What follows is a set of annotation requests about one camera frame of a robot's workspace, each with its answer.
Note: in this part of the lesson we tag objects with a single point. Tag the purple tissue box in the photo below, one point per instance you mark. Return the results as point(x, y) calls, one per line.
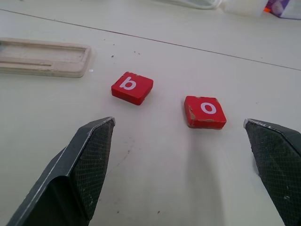
point(282, 8)

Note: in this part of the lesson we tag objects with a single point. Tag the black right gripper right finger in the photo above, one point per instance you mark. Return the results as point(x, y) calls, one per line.
point(277, 164)

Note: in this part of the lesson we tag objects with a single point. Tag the red letter b block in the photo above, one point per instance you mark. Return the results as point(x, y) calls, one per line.
point(131, 88)

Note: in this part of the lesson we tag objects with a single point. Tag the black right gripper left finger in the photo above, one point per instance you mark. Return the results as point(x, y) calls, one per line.
point(70, 179)

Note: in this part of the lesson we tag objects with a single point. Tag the red letter o block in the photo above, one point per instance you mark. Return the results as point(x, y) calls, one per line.
point(204, 113)

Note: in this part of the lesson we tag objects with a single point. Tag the wooden block holder strip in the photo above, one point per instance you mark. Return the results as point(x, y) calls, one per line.
point(42, 58)

